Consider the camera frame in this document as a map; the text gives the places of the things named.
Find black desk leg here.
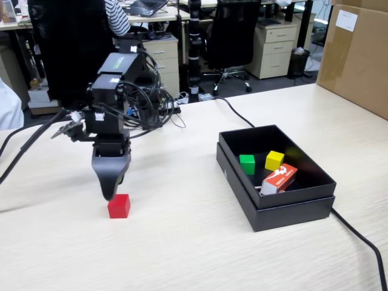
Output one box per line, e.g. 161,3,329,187
295,0,315,51

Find black power strip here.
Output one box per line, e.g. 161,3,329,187
165,101,183,116

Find black open box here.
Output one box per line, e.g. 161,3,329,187
215,142,336,233

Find black keyboard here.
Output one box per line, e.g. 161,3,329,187
256,18,283,27

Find yellow wooden cube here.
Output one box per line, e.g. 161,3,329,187
264,150,286,172

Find long black power cable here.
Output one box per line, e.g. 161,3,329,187
210,96,388,291

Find black mesh office chair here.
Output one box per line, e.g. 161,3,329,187
27,0,118,105

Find beige drawer pedestal with lock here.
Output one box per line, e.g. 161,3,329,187
243,22,299,81

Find thin black wire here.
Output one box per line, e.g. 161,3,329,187
166,111,187,129

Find white shipping label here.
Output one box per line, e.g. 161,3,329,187
335,8,359,33

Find large brown cardboard box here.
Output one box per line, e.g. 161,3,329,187
315,0,388,121

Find red wooden cube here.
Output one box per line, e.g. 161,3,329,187
107,193,132,219

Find person in striped shirt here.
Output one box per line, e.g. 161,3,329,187
104,0,132,38

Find green wooden cube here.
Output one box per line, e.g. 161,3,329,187
238,154,256,176

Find small orange white carton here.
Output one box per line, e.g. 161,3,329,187
259,162,299,196

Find small wrist camera board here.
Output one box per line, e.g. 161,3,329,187
50,110,87,144

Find person in white shirt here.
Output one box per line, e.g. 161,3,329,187
0,76,25,132

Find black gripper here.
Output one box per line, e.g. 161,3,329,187
91,132,132,202

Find small white storage box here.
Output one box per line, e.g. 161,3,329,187
27,78,61,118

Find black trash bin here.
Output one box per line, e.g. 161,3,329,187
287,46,312,79

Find black pole with white bands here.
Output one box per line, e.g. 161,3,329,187
187,0,204,104

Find black curved cable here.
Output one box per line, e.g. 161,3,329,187
0,118,58,154

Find white desk with laptop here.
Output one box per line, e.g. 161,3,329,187
127,4,195,24

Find black laptop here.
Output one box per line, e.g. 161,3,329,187
124,0,170,18

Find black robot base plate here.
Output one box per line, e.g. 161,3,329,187
138,105,165,132

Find thick black camera cable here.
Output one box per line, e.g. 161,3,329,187
0,107,67,185

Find black cardboard box tray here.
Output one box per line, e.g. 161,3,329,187
218,124,338,210

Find small desktop sign frame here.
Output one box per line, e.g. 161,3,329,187
1,0,18,24

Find black office chair with castors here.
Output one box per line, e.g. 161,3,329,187
199,0,263,96

